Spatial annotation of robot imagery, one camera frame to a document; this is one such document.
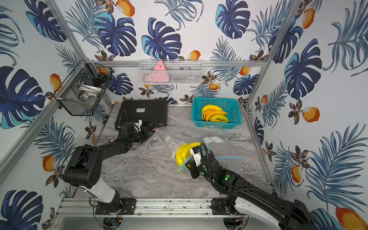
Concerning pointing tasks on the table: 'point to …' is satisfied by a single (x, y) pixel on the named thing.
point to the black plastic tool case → (151, 112)
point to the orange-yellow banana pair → (207, 113)
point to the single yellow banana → (218, 118)
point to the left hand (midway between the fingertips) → (154, 128)
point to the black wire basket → (81, 92)
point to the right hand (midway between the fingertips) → (187, 162)
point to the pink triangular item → (159, 74)
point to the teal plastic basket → (230, 106)
